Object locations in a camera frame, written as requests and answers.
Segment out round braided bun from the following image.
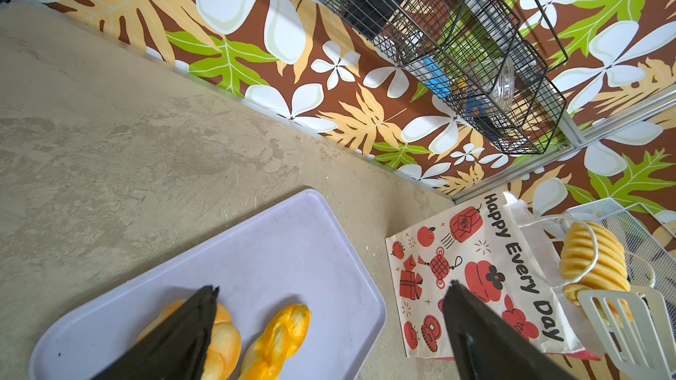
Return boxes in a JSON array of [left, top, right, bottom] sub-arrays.
[[134, 297, 243, 380]]

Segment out steel tongs cream tips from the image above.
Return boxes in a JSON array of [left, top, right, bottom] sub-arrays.
[[577, 286, 675, 379]]

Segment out black wire basket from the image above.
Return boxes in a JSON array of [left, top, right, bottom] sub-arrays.
[[317, 0, 566, 155]]

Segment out clear glass bowl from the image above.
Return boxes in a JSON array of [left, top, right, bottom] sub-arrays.
[[489, 56, 515, 112]]

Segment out blue box in basket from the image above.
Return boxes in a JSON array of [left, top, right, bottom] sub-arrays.
[[419, 56, 452, 98]]

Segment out lavender tray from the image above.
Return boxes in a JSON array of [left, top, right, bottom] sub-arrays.
[[27, 189, 387, 379]]

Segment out white mesh basket right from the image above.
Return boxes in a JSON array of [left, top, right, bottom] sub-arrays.
[[567, 198, 675, 304]]

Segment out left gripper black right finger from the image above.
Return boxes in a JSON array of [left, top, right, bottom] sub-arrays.
[[442, 281, 572, 380]]

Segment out long twisted bread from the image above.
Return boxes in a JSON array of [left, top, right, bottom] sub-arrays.
[[239, 304, 312, 379]]

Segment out red white paper bag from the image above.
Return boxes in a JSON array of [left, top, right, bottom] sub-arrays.
[[386, 189, 589, 359]]

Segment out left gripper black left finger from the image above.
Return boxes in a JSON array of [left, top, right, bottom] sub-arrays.
[[95, 285, 219, 379]]

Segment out ridged yellow bread loaf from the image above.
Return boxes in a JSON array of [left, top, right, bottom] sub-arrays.
[[559, 222, 630, 307]]

